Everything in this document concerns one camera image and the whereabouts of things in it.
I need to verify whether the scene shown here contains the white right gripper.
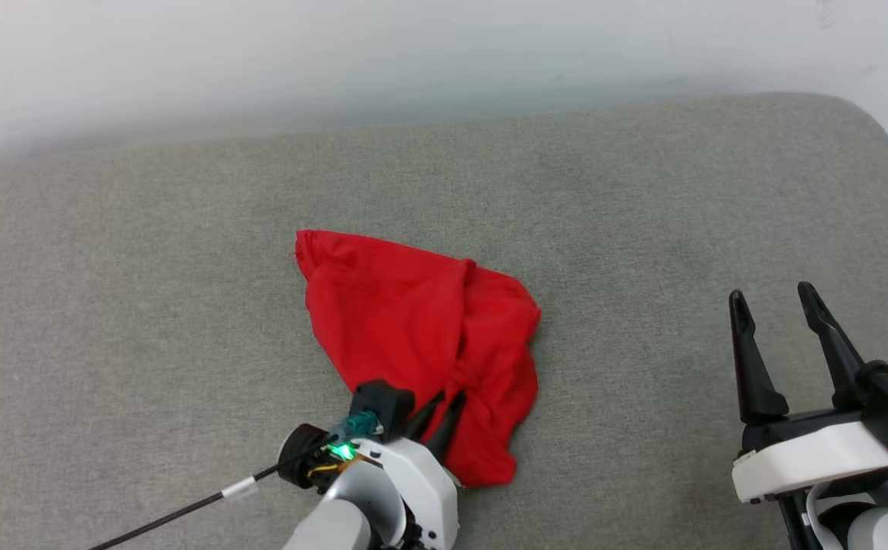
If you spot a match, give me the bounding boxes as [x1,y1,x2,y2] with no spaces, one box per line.
[728,281,888,505]

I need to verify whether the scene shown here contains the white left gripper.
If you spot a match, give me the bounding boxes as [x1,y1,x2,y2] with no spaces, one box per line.
[278,390,468,550]

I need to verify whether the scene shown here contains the red shirt with white sleeves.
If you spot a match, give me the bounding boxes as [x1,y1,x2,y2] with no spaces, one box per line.
[293,229,543,489]

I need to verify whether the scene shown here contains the white cable label tag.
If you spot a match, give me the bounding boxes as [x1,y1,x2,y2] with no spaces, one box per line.
[222,475,260,502]

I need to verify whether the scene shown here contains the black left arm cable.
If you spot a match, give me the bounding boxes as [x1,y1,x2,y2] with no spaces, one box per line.
[89,411,381,550]

